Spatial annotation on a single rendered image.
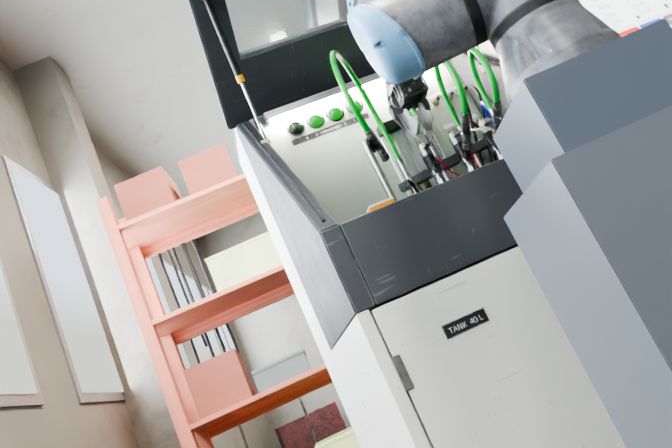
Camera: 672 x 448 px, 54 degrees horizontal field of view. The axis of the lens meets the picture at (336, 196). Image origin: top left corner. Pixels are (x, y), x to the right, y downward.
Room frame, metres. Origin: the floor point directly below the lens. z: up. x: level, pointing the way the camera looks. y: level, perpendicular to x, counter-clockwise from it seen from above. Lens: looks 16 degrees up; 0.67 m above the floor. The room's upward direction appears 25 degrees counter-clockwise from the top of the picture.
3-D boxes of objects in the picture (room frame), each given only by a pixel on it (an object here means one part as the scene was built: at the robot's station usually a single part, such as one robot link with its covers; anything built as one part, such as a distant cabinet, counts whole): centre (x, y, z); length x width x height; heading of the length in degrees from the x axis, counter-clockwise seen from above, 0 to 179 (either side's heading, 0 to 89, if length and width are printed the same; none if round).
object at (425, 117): (1.43, -0.26, 1.14); 0.06 x 0.03 x 0.09; 12
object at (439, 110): (1.79, -0.41, 1.20); 0.13 x 0.03 x 0.31; 102
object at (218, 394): (4.06, 0.11, 1.18); 2.52 x 0.68 x 2.36; 95
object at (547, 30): (0.79, -0.32, 0.95); 0.15 x 0.15 x 0.10
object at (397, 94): (1.42, -0.25, 1.25); 0.09 x 0.08 x 0.12; 12
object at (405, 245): (1.25, -0.28, 0.87); 0.62 x 0.04 x 0.16; 102
